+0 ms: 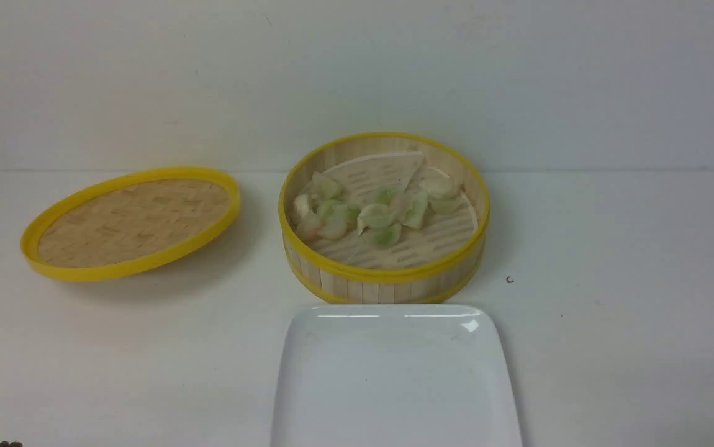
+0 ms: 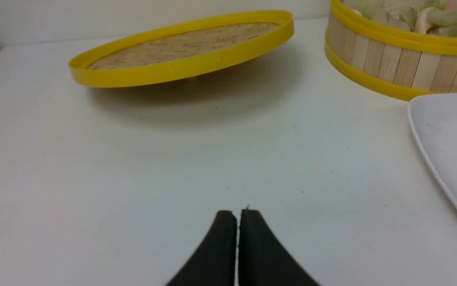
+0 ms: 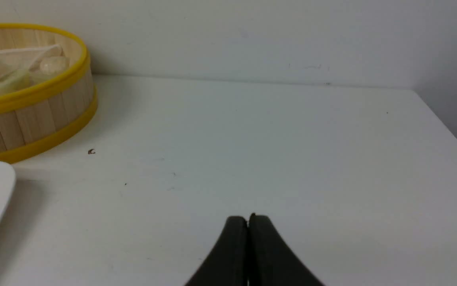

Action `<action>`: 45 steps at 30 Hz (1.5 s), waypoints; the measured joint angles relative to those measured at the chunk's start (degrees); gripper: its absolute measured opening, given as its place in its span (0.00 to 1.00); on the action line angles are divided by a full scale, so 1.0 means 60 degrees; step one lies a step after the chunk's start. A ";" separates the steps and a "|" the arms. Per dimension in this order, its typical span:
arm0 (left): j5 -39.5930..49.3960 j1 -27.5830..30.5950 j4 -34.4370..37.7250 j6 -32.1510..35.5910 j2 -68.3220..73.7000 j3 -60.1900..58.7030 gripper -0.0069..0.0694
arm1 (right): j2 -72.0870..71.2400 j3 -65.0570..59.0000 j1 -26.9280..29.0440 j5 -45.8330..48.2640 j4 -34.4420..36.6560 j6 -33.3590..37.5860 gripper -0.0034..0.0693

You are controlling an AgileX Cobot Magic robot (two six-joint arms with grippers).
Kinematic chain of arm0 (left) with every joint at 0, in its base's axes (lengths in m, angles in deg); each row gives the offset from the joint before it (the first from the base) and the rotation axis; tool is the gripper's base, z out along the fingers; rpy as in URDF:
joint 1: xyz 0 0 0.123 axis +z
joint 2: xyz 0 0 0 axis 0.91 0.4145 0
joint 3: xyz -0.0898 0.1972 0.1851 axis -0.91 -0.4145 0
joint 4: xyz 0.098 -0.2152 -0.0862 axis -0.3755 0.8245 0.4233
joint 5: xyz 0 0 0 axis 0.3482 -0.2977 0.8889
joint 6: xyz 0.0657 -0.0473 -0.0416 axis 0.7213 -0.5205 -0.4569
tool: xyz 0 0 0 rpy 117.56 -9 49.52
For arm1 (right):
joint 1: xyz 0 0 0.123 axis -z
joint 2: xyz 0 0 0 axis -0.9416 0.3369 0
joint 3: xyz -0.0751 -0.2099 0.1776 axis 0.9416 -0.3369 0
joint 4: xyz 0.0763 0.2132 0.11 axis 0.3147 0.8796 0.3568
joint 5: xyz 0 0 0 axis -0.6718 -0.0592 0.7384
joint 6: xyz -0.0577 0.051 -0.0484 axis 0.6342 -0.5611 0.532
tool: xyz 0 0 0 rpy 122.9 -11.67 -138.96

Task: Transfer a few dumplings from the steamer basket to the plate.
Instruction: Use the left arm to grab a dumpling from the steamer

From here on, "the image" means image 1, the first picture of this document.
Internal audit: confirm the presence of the green steamed dumpling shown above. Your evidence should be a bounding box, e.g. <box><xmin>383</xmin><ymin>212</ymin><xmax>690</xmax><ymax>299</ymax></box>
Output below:
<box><xmin>399</xmin><ymin>189</ymin><xmax>429</xmax><ymax>230</ymax></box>
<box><xmin>356</xmin><ymin>203</ymin><xmax>395</xmax><ymax>235</ymax></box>
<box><xmin>310</xmin><ymin>172</ymin><xmax>343</xmax><ymax>200</ymax></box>
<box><xmin>317</xmin><ymin>200</ymin><xmax>361</xmax><ymax>240</ymax></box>
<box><xmin>364</xmin><ymin>222</ymin><xmax>403</xmax><ymax>251</ymax></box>

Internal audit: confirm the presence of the pink steamed dumpling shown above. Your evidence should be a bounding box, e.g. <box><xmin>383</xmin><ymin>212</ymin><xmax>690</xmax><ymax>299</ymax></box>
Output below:
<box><xmin>295</xmin><ymin>213</ymin><xmax>323</xmax><ymax>243</ymax></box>

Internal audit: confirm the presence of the pale steamed dumpling left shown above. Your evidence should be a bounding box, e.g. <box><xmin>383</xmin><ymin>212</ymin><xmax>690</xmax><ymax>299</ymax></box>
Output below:
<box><xmin>291</xmin><ymin>194</ymin><xmax>315</xmax><ymax>224</ymax></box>

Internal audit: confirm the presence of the pale steamed dumpling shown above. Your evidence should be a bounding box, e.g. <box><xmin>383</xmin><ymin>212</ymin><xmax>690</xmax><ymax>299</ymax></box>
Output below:
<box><xmin>291</xmin><ymin>194</ymin><xmax>315</xmax><ymax>224</ymax></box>
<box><xmin>418</xmin><ymin>176</ymin><xmax>460</xmax><ymax>201</ymax></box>

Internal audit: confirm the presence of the pale steamed dumpling back right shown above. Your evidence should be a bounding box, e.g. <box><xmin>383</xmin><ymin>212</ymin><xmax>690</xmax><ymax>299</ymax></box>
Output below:
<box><xmin>418</xmin><ymin>176</ymin><xmax>460</xmax><ymax>201</ymax></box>

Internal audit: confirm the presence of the white square plate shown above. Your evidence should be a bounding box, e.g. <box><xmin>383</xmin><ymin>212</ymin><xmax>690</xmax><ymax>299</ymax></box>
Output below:
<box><xmin>270</xmin><ymin>304</ymin><xmax>523</xmax><ymax>446</ymax></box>

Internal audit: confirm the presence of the yellow rimmed bamboo steamer basket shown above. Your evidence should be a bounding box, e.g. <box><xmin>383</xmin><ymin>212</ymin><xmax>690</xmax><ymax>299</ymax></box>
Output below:
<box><xmin>278</xmin><ymin>132</ymin><xmax>490</xmax><ymax>304</ymax></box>

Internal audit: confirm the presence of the yellow rimmed bamboo steamer lid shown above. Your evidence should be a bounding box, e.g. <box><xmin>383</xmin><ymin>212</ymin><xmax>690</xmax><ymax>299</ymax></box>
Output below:
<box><xmin>20</xmin><ymin>166</ymin><xmax>242</xmax><ymax>282</ymax></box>

